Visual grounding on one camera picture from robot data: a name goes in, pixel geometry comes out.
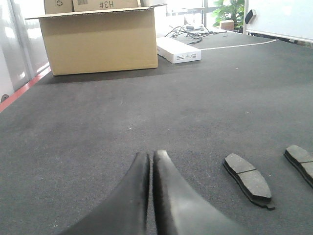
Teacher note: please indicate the green potted plant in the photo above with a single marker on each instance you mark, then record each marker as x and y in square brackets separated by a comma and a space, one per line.
[232, 11]

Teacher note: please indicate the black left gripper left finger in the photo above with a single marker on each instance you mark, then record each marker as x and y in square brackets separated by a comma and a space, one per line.
[124, 211]

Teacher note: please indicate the white long box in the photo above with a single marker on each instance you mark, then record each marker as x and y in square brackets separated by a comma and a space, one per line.
[177, 52]

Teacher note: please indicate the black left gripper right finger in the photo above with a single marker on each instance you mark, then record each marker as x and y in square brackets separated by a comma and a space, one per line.
[180, 210]

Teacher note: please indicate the cardboard box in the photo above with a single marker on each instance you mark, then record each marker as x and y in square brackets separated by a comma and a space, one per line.
[58, 6]
[90, 5]
[100, 40]

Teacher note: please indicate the white whiteboard panel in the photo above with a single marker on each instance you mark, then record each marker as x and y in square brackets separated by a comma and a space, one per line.
[292, 19]

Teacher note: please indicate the dark brake pad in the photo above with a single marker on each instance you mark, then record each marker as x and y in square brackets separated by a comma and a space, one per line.
[302, 160]
[250, 181]

